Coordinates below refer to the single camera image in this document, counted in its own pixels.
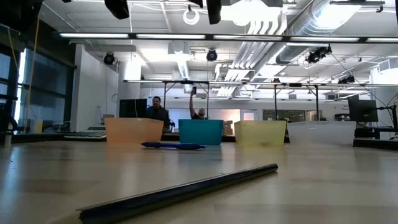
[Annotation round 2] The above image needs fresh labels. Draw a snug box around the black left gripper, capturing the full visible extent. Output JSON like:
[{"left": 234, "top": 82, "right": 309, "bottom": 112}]
[{"left": 104, "top": 0, "right": 222, "bottom": 25}]

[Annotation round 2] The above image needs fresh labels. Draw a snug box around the dark blue pen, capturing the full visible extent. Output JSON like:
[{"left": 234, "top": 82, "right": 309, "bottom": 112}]
[{"left": 141, "top": 141, "right": 207, "bottom": 151}]

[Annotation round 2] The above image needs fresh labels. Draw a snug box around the black pencil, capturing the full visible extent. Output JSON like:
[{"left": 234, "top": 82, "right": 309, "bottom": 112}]
[{"left": 76, "top": 163, "right": 279, "bottom": 224}]

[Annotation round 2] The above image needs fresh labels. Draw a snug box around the long LED light bar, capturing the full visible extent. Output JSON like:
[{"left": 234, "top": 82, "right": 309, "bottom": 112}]
[{"left": 52, "top": 30, "right": 398, "bottom": 44}]

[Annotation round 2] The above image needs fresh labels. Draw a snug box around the distant ceiling light strip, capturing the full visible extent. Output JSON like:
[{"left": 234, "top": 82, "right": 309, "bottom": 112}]
[{"left": 123, "top": 78, "right": 398, "bottom": 90}]

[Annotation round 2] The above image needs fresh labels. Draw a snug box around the black computer monitor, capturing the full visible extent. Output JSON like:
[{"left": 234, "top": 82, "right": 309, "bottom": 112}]
[
  {"left": 119, "top": 98, "right": 148, "bottom": 119},
  {"left": 348, "top": 98, "right": 379, "bottom": 123}
]

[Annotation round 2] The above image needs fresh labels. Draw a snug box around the person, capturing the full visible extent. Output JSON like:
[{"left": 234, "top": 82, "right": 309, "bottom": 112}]
[
  {"left": 145, "top": 95, "right": 172, "bottom": 133},
  {"left": 188, "top": 86, "right": 207, "bottom": 121}
]

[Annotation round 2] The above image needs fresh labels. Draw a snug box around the orange plastic bin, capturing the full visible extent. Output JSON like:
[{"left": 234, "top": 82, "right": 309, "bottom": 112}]
[{"left": 104, "top": 117, "right": 164, "bottom": 144}]

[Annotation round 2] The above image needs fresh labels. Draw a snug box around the yellow container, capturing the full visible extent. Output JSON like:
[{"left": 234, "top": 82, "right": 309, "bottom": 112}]
[{"left": 30, "top": 119, "right": 44, "bottom": 134}]

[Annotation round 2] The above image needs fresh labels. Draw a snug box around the teal plastic bin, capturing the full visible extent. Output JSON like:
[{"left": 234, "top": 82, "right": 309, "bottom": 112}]
[{"left": 178, "top": 119, "right": 224, "bottom": 146}]

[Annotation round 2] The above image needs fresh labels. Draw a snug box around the yellow plastic bin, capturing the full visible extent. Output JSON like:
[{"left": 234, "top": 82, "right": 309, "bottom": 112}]
[{"left": 233, "top": 120, "right": 287, "bottom": 147}]

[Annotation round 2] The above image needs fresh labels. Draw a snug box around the black ceiling spotlight cluster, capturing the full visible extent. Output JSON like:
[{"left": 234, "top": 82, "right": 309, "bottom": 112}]
[{"left": 306, "top": 45, "right": 333, "bottom": 65}]

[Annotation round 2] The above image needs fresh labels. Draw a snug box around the clear plastic bin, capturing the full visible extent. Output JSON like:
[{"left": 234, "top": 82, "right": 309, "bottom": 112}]
[{"left": 286, "top": 121, "right": 357, "bottom": 147}]

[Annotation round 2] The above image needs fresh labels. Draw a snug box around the white ring ceiling fixture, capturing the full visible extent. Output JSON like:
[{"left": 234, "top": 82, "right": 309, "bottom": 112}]
[{"left": 182, "top": 8, "right": 201, "bottom": 26}]

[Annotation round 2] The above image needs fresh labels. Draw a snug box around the yellow extension cable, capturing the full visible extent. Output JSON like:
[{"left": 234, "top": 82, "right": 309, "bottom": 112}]
[{"left": 24, "top": 14, "right": 41, "bottom": 125}]

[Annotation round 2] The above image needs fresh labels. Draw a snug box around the black metal stand frame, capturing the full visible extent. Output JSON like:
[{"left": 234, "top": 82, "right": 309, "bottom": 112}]
[
  {"left": 162, "top": 80, "right": 210, "bottom": 121},
  {"left": 273, "top": 83, "right": 320, "bottom": 121}
]

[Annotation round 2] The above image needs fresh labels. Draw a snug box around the black left table frame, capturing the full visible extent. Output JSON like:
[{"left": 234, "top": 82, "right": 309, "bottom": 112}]
[{"left": 9, "top": 132, "right": 94, "bottom": 143}]

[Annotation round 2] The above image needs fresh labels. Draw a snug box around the black table frame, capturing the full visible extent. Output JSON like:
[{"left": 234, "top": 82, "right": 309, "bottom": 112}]
[
  {"left": 9, "top": 132, "right": 94, "bottom": 143},
  {"left": 353, "top": 138, "right": 398, "bottom": 149}
]

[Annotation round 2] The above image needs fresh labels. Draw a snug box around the black right table frame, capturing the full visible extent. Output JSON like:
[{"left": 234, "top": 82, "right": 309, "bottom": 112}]
[{"left": 353, "top": 138, "right": 398, "bottom": 149}]

